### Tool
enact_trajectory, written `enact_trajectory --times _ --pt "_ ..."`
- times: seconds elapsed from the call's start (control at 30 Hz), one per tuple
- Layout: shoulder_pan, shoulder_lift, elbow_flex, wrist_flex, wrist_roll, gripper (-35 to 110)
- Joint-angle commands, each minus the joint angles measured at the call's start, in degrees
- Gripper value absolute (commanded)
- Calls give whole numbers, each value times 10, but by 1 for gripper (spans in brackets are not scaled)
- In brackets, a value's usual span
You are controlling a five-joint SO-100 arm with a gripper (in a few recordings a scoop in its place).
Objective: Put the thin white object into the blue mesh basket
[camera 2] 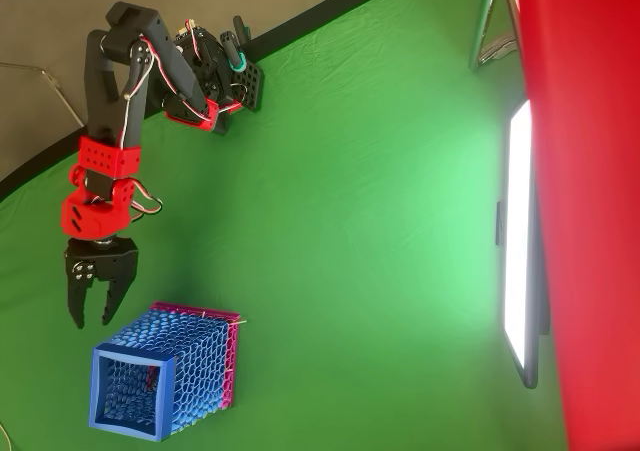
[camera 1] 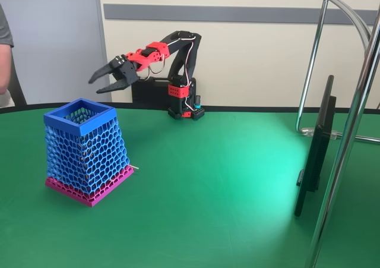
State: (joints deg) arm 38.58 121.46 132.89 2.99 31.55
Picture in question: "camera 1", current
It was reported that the blue and magenta mesh basket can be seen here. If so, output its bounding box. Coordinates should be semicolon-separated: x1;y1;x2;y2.
43;97;135;207

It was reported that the person's torso grey shirt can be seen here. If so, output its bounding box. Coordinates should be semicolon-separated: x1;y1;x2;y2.
0;3;15;48

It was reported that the black plastic case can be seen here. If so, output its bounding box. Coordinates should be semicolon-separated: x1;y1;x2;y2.
132;76;173;104

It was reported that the grey wall rail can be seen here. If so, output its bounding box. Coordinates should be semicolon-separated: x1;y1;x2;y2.
103;3;378;25

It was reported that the white and red servo wire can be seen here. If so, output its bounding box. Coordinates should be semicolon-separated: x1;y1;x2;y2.
166;36;198;110

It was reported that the looped servo wire at wrist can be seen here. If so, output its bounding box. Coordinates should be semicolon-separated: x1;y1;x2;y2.
147;53;166;76

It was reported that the black LED light panel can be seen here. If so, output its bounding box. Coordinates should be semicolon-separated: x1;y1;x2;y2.
293;74;338;217

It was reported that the green table cloth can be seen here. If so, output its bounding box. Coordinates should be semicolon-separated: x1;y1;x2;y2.
0;103;380;268

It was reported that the person's left forearm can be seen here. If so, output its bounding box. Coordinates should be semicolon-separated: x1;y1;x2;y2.
0;43;12;95

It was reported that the chrome tube stand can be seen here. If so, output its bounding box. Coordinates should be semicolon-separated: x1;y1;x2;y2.
295;0;380;268

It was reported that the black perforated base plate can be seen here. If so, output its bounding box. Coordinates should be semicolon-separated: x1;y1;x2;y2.
167;106;205;121

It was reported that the clear plastic clip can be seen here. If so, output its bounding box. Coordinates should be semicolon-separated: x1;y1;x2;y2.
301;127;341;140

